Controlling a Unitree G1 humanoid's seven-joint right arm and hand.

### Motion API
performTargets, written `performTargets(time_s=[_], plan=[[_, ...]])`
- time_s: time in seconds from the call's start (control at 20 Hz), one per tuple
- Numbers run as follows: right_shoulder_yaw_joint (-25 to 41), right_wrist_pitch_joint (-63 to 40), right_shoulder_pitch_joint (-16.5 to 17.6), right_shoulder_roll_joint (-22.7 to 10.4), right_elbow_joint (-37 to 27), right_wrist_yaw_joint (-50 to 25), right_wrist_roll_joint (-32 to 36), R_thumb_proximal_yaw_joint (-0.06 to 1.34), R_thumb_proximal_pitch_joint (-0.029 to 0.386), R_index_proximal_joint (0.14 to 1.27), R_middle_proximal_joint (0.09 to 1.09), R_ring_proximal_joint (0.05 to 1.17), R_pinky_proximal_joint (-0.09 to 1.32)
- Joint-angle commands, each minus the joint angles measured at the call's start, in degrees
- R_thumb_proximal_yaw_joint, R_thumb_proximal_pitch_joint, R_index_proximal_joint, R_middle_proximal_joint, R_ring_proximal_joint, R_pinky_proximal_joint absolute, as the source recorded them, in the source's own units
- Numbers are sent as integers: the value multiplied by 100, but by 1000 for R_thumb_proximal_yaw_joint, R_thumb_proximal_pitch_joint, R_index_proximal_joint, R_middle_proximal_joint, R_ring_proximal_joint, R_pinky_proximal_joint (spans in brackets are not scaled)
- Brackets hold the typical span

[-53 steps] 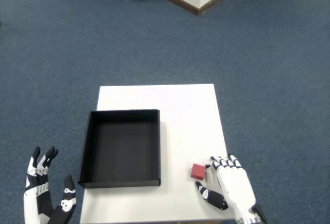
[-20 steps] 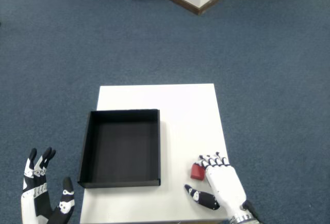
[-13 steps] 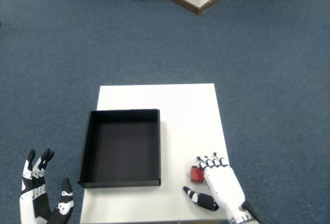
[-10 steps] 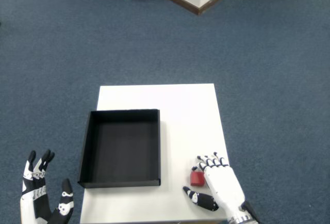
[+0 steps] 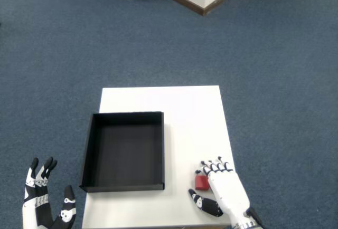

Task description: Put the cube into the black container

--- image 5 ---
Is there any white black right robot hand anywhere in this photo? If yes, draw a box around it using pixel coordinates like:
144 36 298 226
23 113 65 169
187 156 251 221

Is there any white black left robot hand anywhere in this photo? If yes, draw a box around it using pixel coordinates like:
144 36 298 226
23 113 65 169
22 157 77 229

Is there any small red cube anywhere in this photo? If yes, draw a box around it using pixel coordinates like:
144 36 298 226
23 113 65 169
194 175 211 190

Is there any black open cardboard box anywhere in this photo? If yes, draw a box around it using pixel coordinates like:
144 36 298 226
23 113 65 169
79 111 165 193

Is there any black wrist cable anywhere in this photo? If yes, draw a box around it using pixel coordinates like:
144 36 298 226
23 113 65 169
244 206 266 229

